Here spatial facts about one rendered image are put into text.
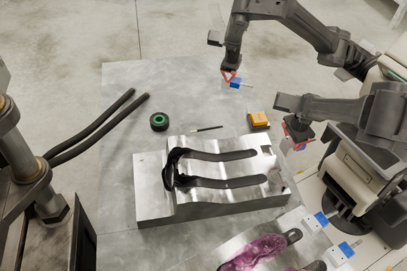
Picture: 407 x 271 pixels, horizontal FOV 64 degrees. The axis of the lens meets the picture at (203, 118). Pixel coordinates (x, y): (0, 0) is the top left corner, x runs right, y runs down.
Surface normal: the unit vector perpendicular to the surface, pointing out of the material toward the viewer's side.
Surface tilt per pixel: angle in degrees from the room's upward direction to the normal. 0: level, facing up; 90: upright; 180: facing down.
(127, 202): 0
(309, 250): 0
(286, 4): 66
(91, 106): 0
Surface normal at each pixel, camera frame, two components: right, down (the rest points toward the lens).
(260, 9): -0.35, -0.05
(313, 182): 0.04, -0.67
